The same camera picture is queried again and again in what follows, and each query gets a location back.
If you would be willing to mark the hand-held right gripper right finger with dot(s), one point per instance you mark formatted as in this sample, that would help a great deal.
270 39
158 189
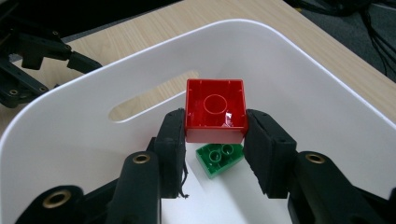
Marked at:
267 152

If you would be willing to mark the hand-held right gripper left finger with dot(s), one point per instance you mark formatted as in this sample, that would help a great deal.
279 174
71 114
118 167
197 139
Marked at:
169 152

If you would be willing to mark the green building block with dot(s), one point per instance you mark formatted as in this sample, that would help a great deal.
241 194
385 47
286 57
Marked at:
218 159

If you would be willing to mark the red building block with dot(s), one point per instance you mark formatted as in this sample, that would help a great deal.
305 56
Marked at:
214 105

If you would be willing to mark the white plastic bin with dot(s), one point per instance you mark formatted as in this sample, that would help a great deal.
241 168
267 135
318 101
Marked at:
280 77

